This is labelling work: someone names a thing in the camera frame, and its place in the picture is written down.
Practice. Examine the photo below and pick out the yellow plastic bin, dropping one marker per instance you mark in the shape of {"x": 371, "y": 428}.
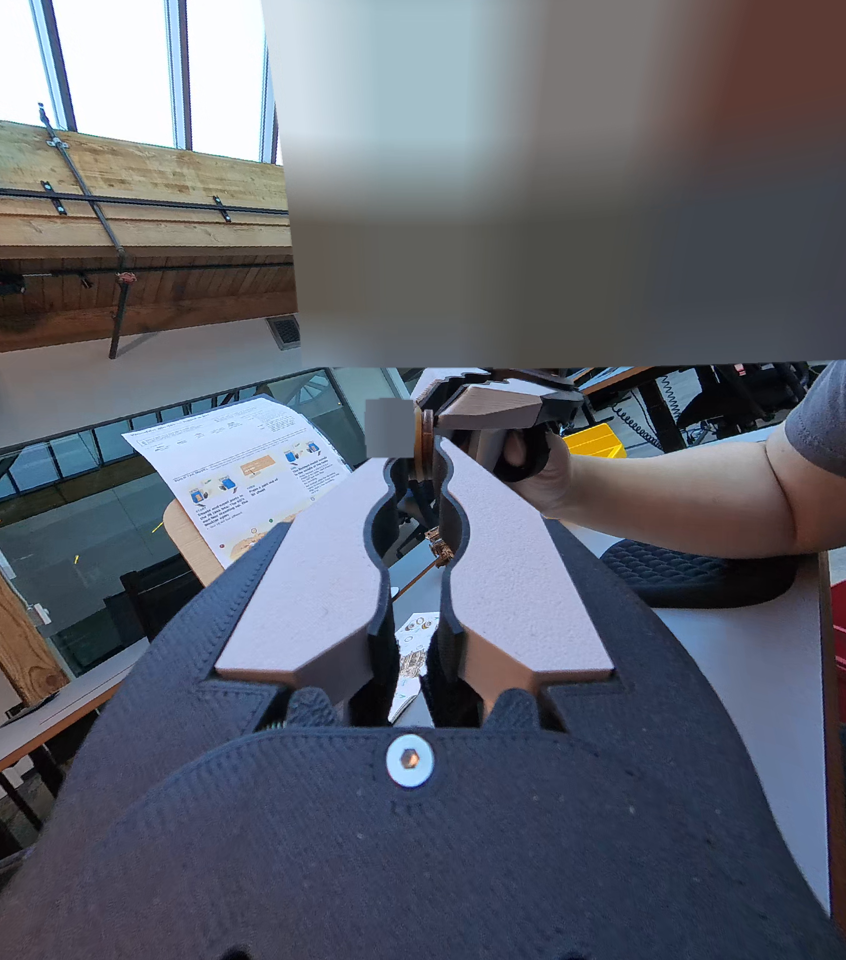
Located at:
{"x": 599, "y": 442}

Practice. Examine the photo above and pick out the dark slanted pipe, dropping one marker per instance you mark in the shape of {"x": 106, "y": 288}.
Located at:
{"x": 97, "y": 217}

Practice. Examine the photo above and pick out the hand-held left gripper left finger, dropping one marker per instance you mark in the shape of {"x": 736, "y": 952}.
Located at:
{"x": 318, "y": 577}

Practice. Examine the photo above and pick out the small wooden model part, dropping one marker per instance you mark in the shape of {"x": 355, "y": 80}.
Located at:
{"x": 439, "y": 547}

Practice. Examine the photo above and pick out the round wooden disc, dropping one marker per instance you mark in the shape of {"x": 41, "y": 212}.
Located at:
{"x": 423, "y": 450}

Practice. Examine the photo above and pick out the grey wall vent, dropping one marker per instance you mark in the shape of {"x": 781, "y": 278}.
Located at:
{"x": 285, "y": 332}

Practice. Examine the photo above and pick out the black conduit pipe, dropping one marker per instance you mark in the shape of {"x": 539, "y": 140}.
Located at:
{"x": 130, "y": 199}

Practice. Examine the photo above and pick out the instruction sheet on table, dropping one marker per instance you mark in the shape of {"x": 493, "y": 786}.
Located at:
{"x": 411, "y": 660}

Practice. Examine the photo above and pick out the wooden sheet holder board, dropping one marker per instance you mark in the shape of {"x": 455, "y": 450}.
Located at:
{"x": 187, "y": 540}

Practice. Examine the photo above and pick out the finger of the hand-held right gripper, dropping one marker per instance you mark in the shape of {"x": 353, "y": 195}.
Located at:
{"x": 460, "y": 382}
{"x": 494, "y": 409}

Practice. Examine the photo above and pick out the person's right forearm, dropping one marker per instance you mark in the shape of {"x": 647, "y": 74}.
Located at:
{"x": 692, "y": 510}

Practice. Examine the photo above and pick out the wooden roof beam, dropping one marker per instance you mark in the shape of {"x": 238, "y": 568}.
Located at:
{"x": 168, "y": 247}

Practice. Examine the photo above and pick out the person's right hand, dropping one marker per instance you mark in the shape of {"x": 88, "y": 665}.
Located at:
{"x": 561, "y": 480}

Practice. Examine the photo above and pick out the black wrist rest pad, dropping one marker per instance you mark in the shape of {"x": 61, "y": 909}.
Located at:
{"x": 692, "y": 574}

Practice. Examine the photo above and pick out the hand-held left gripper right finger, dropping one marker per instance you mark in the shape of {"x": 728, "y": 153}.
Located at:
{"x": 520, "y": 585}

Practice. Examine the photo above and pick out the grey side table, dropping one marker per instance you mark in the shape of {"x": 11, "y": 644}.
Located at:
{"x": 55, "y": 709}

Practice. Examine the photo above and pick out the printed instruction sheet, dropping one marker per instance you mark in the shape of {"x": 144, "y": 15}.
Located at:
{"x": 243, "y": 472}

